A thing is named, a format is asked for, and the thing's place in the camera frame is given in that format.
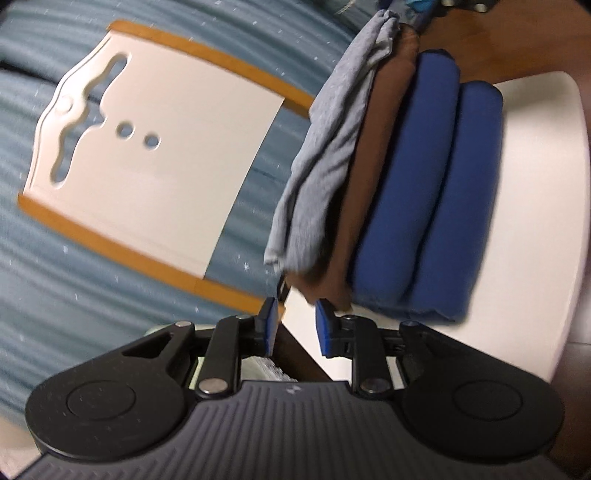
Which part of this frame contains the white wooden chair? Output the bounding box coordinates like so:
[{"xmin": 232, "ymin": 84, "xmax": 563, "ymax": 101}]
[{"xmin": 16, "ymin": 18, "xmax": 591, "ymax": 388}]

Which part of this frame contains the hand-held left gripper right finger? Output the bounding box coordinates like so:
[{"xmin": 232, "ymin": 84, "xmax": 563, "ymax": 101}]
[{"xmin": 315, "ymin": 298, "xmax": 467, "ymax": 400}]

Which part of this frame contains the light grey garment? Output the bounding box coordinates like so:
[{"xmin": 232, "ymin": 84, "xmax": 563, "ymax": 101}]
[{"xmin": 264, "ymin": 9, "xmax": 402, "ymax": 274}]

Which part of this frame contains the brown folded garment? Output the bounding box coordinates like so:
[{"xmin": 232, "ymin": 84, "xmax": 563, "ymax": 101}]
[{"xmin": 281, "ymin": 25, "xmax": 421, "ymax": 312}]

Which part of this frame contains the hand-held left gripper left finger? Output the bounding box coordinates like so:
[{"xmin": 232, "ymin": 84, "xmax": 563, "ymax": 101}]
[{"xmin": 122, "ymin": 298, "xmax": 281, "ymax": 400}]

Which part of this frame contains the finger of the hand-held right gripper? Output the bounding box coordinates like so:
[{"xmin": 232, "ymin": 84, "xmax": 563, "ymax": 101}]
[{"xmin": 392, "ymin": 0, "xmax": 497, "ymax": 28}]

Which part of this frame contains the blue folded garment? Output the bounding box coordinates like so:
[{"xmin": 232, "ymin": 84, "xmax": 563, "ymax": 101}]
[{"xmin": 346, "ymin": 50, "xmax": 505, "ymax": 322}]

